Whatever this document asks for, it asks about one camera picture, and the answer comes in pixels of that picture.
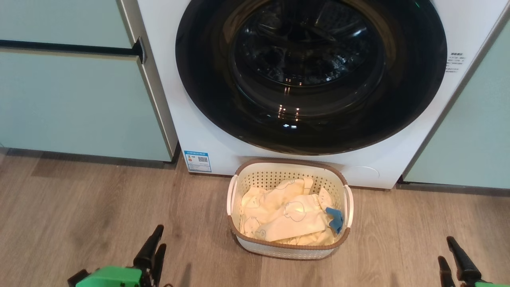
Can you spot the round white filter cover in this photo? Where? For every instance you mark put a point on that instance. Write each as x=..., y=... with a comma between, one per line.
x=364, y=175

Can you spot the cream garment with blue trim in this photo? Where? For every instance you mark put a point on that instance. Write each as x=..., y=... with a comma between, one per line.
x=259, y=201
x=295, y=223

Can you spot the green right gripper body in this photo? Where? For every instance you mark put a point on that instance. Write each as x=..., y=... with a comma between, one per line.
x=486, y=284

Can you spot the white front-load washing machine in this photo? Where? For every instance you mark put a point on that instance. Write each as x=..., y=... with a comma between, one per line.
x=199, y=131

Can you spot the black round glass washer door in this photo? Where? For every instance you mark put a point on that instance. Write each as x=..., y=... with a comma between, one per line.
x=207, y=99

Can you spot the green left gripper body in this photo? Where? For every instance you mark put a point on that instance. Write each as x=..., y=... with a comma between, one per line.
x=111, y=277

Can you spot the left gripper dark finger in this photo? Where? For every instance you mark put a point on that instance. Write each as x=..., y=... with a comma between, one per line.
x=148, y=251
x=158, y=267

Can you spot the cream perforated laundry basket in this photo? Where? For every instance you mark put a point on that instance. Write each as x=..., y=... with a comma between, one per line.
x=279, y=249

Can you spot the blue energy label sticker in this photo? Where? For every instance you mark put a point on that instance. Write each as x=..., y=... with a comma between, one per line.
x=197, y=161

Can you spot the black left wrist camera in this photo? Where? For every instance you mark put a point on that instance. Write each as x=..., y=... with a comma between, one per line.
x=77, y=278

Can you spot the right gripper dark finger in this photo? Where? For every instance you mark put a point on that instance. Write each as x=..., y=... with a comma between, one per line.
x=464, y=263
x=446, y=275

